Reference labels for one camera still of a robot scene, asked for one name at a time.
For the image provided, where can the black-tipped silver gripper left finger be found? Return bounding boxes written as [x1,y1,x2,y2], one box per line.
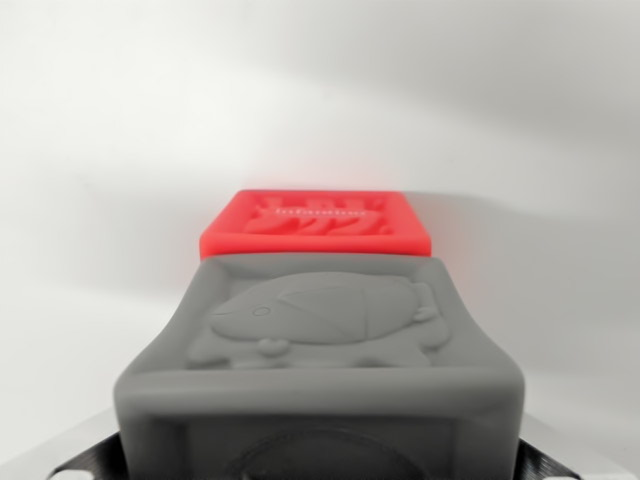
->
[0,405,133,480]

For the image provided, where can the black-tipped silver gripper right finger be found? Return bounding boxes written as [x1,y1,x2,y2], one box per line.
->
[514,411,640,480]

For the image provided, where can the grey rubber embossed cube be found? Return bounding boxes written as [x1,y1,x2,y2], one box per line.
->
[112,254,527,480]

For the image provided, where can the red rubber embossed cube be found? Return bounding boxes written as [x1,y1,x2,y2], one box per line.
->
[199,188,433,262]

